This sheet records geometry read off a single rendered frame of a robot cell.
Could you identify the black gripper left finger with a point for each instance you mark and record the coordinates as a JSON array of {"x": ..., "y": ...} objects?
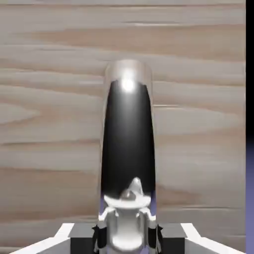
[{"x": 81, "y": 236}]

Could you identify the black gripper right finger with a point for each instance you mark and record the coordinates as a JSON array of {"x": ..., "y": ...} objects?
[{"x": 172, "y": 236}]

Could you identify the light wood cabinet door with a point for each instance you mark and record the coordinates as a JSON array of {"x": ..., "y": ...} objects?
[{"x": 49, "y": 119}]

